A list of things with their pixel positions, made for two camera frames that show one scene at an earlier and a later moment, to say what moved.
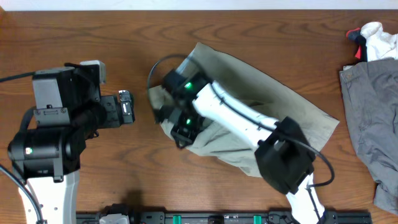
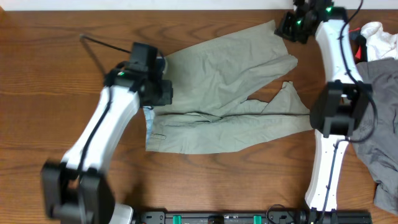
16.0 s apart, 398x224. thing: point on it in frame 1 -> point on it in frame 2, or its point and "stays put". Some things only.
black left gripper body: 113,111 -> 160,93
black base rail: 318,217 stays put
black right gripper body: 188,127 -> 295,28
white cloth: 380,45 stays put
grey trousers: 371,91 stays put
